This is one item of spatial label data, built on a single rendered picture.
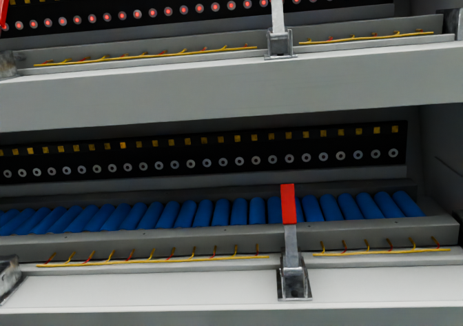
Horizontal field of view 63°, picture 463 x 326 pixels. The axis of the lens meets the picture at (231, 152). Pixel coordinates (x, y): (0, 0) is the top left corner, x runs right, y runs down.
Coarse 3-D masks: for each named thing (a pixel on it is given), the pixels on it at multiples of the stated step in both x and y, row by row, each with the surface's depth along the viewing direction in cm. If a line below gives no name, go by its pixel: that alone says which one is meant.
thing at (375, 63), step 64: (0, 0) 37; (64, 0) 50; (128, 0) 49; (192, 0) 48; (256, 0) 48; (320, 0) 47; (384, 0) 47; (448, 0) 39; (0, 64) 35; (64, 64) 38; (128, 64) 37; (192, 64) 34; (256, 64) 31; (320, 64) 31; (384, 64) 30; (448, 64) 30; (0, 128) 35
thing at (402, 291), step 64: (0, 192) 51; (64, 192) 50; (448, 192) 41; (320, 256) 36; (384, 256) 35; (0, 320) 33; (64, 320) 32; (128, 320) 32; (192, 320) 31; (256, 320) 31; (320, 320) 30; (384, 320) 30; (448, 320) 29
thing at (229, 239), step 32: (256, 224) 38; (320, 224) 37; (352, 224) 37; (384, 224) 36; (416, 224) 36; (448, 224) 35; (32, 256) 39; (64, 256) 39; (96, 256) 38; (128, 256) 38; (192, 256) 36; (256, 256) 35
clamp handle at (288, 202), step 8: (288, 184) 33; (280, 192) 33; (288, 192) 33; (288, 200) 33; (288, 208) 33; (288, 216) 32; (288, 224) 32; (288, 232) 32; (288, 240) 32; (296, 240) 32; (288, 248) 32; (296, 248) 32; (288, 256) 32; (296, 256) 32; (288, 264) 32; (296, 264) 31
